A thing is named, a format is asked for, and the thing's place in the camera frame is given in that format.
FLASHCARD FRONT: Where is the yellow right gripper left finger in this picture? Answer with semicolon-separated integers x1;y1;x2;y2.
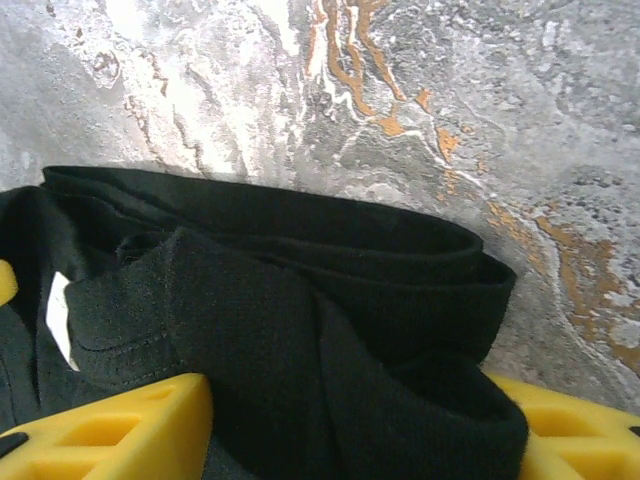
0;372;215;480

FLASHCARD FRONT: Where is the black t-shirt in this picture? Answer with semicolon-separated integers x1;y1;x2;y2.
0;164;531;480

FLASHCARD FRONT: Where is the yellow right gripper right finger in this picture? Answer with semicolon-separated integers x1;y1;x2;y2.
487;374;640;480

